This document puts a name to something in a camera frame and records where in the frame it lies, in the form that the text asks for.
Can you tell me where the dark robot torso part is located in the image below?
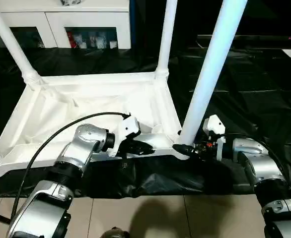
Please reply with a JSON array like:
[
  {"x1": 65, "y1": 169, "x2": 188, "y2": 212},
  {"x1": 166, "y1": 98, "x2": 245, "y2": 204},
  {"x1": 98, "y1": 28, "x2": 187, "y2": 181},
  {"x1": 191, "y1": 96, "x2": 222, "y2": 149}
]
[{"x1": 101, "y1": 227, "x2": 131, "y2": 238}]

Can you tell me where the white plastic table top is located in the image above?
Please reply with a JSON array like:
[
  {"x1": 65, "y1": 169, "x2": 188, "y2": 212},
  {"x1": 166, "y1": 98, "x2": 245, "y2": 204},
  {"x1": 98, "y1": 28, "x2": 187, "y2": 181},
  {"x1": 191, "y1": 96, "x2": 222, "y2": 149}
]
[{"x1": 0, "y1": 71, "x2": 192, "y2": 180}]

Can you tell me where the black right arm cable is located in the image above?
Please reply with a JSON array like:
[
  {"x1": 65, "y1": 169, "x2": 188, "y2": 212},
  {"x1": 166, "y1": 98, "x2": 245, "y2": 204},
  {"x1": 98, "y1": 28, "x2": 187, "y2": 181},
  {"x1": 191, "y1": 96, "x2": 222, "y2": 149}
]
[{"x1": 216, "y1": 132, "x2": 289, "y2": 175}]

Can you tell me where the black plastic mat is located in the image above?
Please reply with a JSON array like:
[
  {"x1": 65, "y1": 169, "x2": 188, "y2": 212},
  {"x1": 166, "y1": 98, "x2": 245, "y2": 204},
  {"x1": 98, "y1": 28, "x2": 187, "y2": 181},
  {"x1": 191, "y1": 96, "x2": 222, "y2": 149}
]
[{"x1": 0, "y1": 46, "x2": 291, "y2": 200}]

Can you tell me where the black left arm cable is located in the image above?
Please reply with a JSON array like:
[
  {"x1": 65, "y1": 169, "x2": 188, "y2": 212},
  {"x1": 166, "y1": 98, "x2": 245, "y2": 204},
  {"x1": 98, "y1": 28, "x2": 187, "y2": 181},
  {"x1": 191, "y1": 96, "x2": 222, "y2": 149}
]
[{"x1": 9, "y1": 112, "x2": 132, "y2": 220}]

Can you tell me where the small grey cabinet ornament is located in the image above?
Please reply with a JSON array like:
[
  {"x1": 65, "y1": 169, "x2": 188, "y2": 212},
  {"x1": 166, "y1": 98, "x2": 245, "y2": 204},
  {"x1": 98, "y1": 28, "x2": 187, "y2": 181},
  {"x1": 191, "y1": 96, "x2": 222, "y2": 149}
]
[{"x1": 60, "y1": 0, "x2": 84, "y2": 6}]

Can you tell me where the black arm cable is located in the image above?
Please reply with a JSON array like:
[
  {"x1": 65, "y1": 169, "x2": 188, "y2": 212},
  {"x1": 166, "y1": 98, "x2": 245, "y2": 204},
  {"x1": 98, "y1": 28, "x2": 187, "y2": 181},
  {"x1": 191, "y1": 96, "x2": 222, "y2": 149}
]
[
  {"x1": 216, "y1": 132, "x2": 289, "y2": 175},
  {"x1": 9, "y1": 112, "x2": 132, "y2": 220}
]

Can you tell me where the white glass-door cabinet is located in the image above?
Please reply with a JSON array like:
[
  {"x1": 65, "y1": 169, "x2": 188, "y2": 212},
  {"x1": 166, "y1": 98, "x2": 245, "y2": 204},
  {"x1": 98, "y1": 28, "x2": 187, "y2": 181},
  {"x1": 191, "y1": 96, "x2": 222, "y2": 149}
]
[{"x1": 0, "y1": 0, "x2": 132, "y2": 50}]

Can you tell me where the black flat screen television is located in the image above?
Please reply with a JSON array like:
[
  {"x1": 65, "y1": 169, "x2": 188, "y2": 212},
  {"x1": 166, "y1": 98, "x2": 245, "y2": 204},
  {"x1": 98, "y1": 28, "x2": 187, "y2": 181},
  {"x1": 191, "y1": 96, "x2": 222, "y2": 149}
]
[{"x1": 136, "y1": 0, "x2": 291, "y2": 49}]

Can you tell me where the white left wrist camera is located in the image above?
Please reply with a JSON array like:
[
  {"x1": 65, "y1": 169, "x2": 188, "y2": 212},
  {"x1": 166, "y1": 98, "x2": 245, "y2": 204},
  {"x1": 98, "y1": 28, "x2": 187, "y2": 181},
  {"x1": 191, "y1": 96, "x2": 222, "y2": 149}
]
[{"x1": 113, "y1": 115, "x2": 142, "y2": 158}]

